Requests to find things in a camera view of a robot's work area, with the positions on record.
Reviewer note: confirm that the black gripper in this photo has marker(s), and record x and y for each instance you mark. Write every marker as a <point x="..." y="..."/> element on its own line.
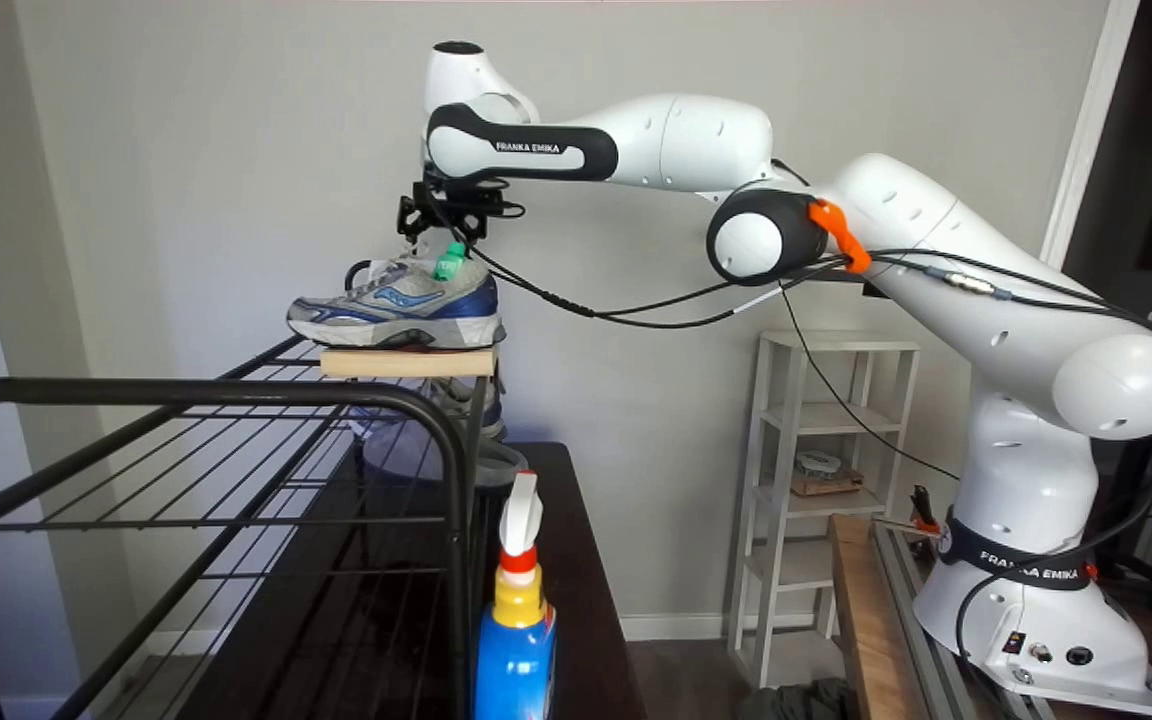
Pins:
<point x="459" y="207"/>

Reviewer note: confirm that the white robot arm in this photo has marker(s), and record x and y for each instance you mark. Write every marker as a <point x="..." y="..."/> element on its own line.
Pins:
<point x="1055" y="369"/>

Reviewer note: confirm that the white blue running shoe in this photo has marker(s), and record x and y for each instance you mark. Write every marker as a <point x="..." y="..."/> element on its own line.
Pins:
<point x="445" y="302"/>

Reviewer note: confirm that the dark wooden table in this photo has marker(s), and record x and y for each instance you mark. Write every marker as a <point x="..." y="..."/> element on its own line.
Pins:
<point x="367" y="622"/>

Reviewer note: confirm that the white shelf unit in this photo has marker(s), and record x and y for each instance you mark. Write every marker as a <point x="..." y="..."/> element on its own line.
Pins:
<point x="824" y="431"/>

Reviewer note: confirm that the blue yellow spray bottle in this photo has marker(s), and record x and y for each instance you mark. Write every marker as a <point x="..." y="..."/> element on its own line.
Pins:
<point x="517" y="636"/>

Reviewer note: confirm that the wooden board on floor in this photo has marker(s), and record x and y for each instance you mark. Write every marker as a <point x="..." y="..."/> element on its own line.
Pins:
<point x="873" y="640"/>

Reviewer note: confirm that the black wire rack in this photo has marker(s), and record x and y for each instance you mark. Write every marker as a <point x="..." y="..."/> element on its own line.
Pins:
<point x="140" y="513"/>

